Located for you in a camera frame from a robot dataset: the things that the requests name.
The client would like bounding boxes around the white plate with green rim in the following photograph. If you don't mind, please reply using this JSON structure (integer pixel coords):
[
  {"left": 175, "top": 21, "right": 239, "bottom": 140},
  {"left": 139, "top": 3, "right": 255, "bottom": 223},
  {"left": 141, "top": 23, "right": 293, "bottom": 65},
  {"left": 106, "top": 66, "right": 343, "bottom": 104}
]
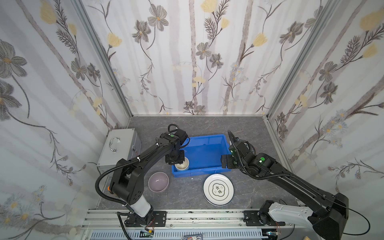
[{"left": 203, "top": 174, "right": 235, "bottom": 207}]

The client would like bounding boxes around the purple bowl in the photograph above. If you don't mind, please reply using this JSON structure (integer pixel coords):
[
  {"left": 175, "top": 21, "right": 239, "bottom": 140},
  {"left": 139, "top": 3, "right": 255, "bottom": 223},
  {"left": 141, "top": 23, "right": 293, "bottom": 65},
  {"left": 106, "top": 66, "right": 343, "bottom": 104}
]
[{"left": 148, "top": 172, "right": 170, "bottom": 193}]

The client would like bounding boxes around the blue plastic bin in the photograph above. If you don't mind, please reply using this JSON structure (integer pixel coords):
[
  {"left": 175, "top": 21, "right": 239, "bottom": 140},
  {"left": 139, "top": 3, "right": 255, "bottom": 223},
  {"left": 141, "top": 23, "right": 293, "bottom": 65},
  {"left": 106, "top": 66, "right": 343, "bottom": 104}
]
[{"left": 172, "top": 134, "right": 230, "bottom": 178}]

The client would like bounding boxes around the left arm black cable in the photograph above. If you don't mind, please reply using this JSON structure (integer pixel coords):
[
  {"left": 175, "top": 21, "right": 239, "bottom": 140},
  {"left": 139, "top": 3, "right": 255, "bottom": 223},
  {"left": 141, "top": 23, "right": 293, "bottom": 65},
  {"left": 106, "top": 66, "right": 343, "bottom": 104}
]
[{"left": 95, "top": 123, "right": 190, "bottom": 208}]

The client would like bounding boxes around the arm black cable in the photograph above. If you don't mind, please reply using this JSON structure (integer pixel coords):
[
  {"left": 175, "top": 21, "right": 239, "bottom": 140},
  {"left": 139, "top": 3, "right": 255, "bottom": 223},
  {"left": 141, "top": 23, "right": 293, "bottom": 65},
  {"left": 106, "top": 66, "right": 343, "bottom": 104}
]
[
  {"left": 95, "top": 123, "right": 190, "bottom": 208},
  {"left": 227, "top": 130, "right": 371, "bottom": 237}
]

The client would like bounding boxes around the aluminium mounting rail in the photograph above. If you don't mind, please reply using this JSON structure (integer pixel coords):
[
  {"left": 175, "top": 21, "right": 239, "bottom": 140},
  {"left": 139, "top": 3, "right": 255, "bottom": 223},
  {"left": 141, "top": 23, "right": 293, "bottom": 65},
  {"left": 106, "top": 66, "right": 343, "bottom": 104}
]
[{"left": 79, "top": 208, "right": 328, "bottom": 240}]

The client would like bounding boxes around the cream mug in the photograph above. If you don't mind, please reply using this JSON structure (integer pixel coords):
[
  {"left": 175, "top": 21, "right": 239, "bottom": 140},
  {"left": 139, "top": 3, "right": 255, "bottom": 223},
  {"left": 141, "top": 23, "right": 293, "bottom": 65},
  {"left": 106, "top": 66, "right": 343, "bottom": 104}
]
[{"left": 175, "top": 157, "right": 190, "bottom": 171}]

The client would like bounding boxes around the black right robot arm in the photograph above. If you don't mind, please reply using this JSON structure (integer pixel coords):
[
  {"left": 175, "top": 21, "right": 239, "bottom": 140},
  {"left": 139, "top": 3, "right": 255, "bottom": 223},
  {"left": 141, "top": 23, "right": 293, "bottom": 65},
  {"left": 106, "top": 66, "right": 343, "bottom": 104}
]
[{"left": 221, "top": 132, "right": 349, "bottom": 240}]

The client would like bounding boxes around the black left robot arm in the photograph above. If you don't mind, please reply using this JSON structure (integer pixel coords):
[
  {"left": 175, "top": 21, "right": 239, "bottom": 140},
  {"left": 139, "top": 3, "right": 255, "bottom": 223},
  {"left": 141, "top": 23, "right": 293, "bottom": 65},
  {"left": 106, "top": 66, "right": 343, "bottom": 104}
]
[{"left": 109, "top": 129, "right": 188, "bottom": 218}]

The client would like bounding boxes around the silver aluminium case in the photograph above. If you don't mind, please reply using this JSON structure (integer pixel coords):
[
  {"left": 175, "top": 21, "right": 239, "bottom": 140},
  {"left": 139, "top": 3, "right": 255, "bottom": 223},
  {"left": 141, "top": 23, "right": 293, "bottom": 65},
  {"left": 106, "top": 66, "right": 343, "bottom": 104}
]
[{"left": 97, "top": 129, "right": 142, "bottom": 173}]

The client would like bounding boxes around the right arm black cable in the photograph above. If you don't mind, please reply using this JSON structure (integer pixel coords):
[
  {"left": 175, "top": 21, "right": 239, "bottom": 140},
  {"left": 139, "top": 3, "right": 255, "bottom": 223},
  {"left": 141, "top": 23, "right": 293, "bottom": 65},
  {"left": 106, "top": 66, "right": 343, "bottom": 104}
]
[{"left": 227, "top": 130, "right": 371, "bottom": 237}]

